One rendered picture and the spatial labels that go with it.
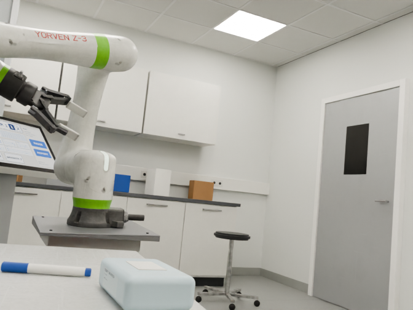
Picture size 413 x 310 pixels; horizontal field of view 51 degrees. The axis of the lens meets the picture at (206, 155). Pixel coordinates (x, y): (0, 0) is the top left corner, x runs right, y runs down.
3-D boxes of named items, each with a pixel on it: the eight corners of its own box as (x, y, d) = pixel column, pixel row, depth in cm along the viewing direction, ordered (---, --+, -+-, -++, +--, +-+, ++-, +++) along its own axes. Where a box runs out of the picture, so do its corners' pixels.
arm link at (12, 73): (0, 85, 138) (-10, 99, 131) (16, 58, 133) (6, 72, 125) (18, 95, 141) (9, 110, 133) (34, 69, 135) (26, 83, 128)
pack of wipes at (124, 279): (96, 285, 65) (99, 255, 65) (156, 286, 69) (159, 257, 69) (122, 313, 51) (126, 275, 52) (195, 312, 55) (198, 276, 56)
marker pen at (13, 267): (91, 276, 71) (91, 266, 71) (90, 278, 69) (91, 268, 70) (2, 270, 69) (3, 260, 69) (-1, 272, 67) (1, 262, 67)
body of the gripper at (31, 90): (21, 88, 129) (50, 105, 133) (30, 75, 136) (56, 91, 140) (11, 105, 133) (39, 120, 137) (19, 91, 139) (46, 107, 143)
